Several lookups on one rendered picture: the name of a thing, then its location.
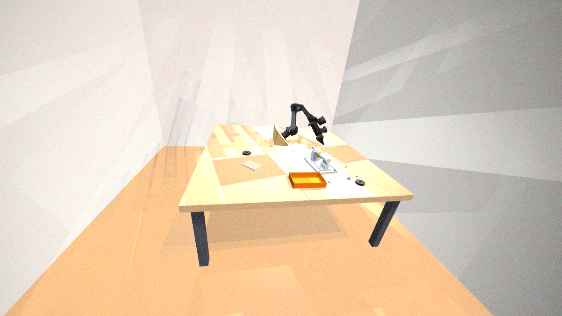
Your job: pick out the white flat rectangular plate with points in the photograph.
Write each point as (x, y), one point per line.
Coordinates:
(252, 165)

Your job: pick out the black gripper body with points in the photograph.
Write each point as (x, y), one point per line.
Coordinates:
(317, 133)

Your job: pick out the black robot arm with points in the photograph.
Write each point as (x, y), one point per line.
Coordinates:
(313, 121)

